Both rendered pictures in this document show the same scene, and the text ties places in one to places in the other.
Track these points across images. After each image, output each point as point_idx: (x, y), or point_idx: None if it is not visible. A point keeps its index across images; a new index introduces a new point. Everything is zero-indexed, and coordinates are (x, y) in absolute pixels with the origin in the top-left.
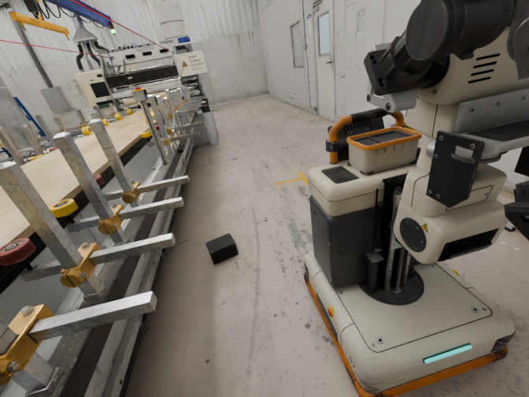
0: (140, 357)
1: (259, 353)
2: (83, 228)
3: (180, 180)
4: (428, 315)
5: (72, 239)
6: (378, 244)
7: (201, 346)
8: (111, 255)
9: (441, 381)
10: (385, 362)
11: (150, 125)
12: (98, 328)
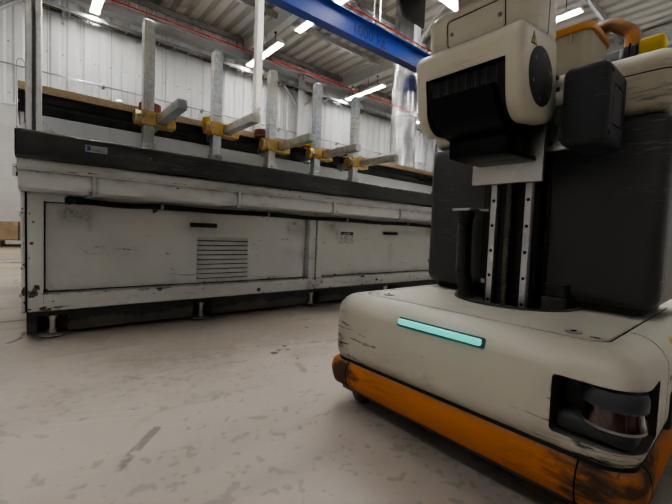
0: (286, 309)
1: (337, 343)
2: (305, 160)
3: (388, 156)
4: (483, 310)
5: (301, 172)
6: (488, 202)
7: (317, 323)
8: (285, 142)
9: (451, 466)
10: (362, 298)
11: (435, 150)
12: (250, 170)
